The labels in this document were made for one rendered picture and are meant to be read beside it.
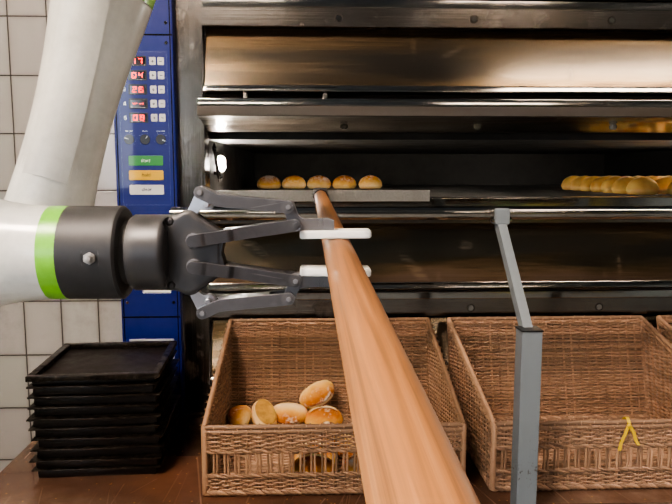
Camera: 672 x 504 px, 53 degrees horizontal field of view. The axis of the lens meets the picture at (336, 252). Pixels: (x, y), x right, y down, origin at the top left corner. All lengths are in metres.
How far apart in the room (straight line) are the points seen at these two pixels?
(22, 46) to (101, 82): 1.18
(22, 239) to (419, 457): 0.54
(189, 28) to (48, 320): 0.87
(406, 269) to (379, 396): 1.62
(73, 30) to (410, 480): 0.71
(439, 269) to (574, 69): 0.65
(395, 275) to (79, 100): 1.20
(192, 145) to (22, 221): 1.19
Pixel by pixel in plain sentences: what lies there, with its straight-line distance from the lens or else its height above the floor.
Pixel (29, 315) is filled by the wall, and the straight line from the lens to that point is 2.01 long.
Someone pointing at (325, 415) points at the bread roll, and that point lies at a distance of 1.76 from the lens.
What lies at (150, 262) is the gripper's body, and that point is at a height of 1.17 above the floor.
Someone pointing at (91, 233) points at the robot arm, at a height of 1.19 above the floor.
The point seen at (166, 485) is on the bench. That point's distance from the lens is 1.57.
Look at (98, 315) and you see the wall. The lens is 1.95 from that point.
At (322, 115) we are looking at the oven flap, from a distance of 1.68.
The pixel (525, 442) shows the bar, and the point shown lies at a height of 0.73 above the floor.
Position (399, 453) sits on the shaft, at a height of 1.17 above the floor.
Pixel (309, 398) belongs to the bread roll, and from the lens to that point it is 1.77.
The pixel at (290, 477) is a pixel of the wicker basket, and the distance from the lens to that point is 1.47.
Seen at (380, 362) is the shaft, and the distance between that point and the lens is 0.27.
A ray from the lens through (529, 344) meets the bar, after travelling 1.33.
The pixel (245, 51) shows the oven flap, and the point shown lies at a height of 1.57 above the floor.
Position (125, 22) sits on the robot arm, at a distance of 0.83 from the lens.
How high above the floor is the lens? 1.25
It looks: 7 degrees down
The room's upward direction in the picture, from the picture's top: straight up
